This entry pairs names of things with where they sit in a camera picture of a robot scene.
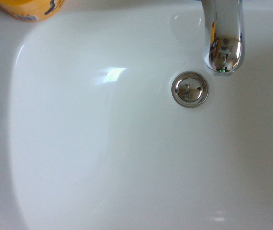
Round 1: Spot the white sink vanity top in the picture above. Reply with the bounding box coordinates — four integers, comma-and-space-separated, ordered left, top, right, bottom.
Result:
0, 0, 273, 230

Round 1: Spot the chrome sink drain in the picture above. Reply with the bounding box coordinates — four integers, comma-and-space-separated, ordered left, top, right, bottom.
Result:
171, 71, 210, 109

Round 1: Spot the chrome faucet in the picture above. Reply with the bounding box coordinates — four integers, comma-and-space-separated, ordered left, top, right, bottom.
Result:
202, 0, 245, 77

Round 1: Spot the orange round jar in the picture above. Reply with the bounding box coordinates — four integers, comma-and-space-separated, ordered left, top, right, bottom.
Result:
0, 0, 66, 22

